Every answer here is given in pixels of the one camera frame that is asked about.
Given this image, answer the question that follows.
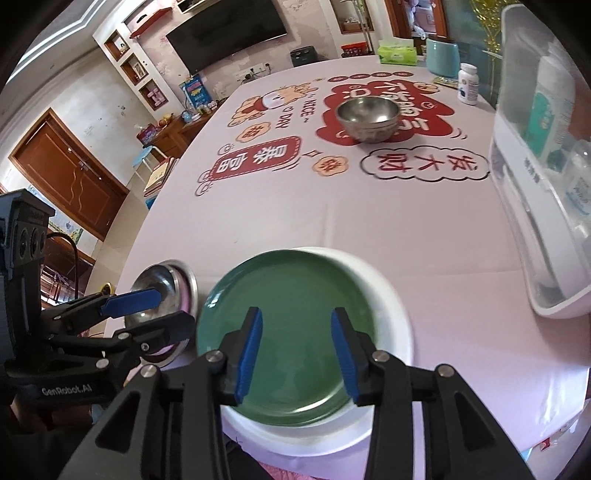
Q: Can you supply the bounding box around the light blue stool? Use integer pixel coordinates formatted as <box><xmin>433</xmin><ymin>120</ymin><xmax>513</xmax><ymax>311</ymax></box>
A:
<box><xmin>131</xmin><ymin>145</ymin><xmax>162</xmax><ymax>185</ymax></box>

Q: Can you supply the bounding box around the green tissue box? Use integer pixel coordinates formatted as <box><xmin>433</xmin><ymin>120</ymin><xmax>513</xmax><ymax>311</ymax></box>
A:
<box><xmin>378</xmin><ymin>39</ymin><xmax>417</xmax><ymax>65</ymax></box>

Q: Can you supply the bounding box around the clear plastic bottle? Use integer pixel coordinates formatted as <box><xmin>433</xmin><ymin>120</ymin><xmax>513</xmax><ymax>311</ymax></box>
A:
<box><xmin>549</xmin><ymin>141</ymin><xmax>591</xmax><ymax>217</ymax></box>

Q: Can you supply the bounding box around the green plate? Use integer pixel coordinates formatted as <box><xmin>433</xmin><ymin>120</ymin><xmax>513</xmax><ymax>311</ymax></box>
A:
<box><xmin>196</xmin><ymin>249</ymin><xmax>391</xmax><ymax>414</ymax></box>

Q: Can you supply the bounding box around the blue printed sign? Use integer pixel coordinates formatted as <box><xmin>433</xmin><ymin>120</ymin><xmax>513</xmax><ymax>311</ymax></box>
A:
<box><xmin>180</xmin><ymin>74</ymin><xmax>213</xmax><ymax>107</ymax></box>

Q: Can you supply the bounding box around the white alcove shelf unit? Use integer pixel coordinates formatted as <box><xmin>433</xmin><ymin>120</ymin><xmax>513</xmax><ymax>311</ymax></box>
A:
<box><xmin>95</xmin><ymin>25</ymin><xmax>169</xmax><ymax>112</ymax></box>

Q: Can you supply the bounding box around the black television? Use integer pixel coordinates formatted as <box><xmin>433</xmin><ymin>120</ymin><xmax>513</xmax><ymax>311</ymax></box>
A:
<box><xmin>165</xmin><ymin>0</ymin><xmax>288</xmax><ymax>75</ymax></box>

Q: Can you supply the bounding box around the white pill bottle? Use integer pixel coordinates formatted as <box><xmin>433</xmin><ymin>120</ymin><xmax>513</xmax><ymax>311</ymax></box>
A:
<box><xmin>457</xmin><ymin>63</ymin><xmax>480</xmax><ymax>106</ymax></box>

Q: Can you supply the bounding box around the red wall shelf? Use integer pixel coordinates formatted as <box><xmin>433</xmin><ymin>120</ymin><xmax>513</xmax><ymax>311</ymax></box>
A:
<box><xmin>129</xmin><ymin>7</ymin><xmax>172</xmax><ymax>40</ymax></box>

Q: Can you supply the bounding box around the white wall shelf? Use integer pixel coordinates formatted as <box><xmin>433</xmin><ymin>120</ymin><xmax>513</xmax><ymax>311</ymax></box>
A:
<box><xmin>175</xmin><ymin>0</ymin><xmax>218</xmax><ymax>14</ymax></box>

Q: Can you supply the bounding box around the plain steel bowl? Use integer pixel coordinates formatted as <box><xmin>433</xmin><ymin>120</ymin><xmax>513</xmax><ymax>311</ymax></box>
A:
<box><xmin>124</xmin><ymin>261</ymin><xmax>185</xmax><ymax>361</ymax></box>

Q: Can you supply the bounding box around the black cable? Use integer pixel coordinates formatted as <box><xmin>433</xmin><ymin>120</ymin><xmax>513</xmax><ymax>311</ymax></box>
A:
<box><xmin>44</xmin><ymin>234</ymin><xmax>93</xmax><ymax>296</ymax></box>

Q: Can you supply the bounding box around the white plate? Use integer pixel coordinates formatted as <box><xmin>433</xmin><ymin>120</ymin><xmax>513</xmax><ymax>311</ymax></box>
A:
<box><xmin>217</xmin><ymin>247</ymin><xmax>415</xmax><ymax>455</ymax></box>

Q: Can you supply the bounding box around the wooden television cabinet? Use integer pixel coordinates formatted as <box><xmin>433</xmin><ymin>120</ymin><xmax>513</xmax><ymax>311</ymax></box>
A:
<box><xmin>152</xmin><ymin>104</ymin><xmax>218</xmax><ymax>158</ymax></box>

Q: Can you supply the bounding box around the patterned steel bowl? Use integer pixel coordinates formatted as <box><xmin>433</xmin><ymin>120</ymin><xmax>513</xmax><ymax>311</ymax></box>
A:
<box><xmin>335</xmin><ymin>96</ymin><xmax>400</xmax><ymax>144</ymax></box>

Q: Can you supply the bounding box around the pink steel-lined bowl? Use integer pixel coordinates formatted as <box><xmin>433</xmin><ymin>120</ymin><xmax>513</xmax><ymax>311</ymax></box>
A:
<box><xmin>121</xmin><ymin>258</ymin><xmax>200</xmax><ymax>368</ymax></box>

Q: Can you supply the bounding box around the brown wooden door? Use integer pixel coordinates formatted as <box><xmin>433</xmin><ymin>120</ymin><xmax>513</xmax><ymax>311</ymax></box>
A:
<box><xmin>9</xmin><ymin>108</ymin><xmax>130</xmax><ymax>241</ymax></box>

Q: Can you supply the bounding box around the white dish cabinet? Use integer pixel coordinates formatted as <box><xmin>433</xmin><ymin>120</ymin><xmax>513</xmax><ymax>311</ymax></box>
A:
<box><xmin>488</xmin><ymin>4</ymin><xmax>591</xmax><ymax>319</ymax></box>

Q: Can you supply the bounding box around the gold door ornament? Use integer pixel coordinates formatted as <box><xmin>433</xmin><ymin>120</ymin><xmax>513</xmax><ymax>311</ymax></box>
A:
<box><xmin>471</xmin><ymin>0</ymin><xmax>502</xmax><ymax>56</ymax></box>

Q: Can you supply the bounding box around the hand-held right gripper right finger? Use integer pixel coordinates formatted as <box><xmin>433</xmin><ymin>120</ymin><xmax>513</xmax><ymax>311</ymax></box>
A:
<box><xmin>331</xmin><ymin>307</ymin><xmax>536</xmax><ymax>480</ymax></box>

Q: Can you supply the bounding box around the black air fryer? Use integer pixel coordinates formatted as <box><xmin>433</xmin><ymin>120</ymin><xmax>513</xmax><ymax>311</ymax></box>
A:
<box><xmin>290</xmin><ymin>46</ymin><xmax>319</xmax><ymax>68</ymax></box>

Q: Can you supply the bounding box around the tall white bottle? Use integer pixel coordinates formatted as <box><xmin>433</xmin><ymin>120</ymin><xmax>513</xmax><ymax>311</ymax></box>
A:
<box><xmin>522</xmin><ymin>41</ymin><xmax>578</xmax><ymax>160</ymax></box>

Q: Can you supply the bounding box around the teal canister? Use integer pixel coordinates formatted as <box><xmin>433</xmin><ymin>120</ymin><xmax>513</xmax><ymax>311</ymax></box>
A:
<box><xmin>425</xmin><ymin>38</ymin><xmax>461</xmax><ymax>78</ymax></box>

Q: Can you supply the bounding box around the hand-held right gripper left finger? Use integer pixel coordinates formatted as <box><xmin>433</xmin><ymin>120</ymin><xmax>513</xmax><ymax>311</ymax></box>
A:
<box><xmin>58</xmin><ymin>307</ymin><xmax>264</xmax><ymax>480</ymax></box>

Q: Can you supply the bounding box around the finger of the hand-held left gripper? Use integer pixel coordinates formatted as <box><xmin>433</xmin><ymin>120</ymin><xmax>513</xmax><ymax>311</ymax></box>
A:
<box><xmin>39</xmin><ymin>286</ymin><xmax>165</xmax><ymax>334</ymax></box>
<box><xmin>48</xmin><ymin>311</ymin><xmax>197</xmax><ymax>371</ymax></box>

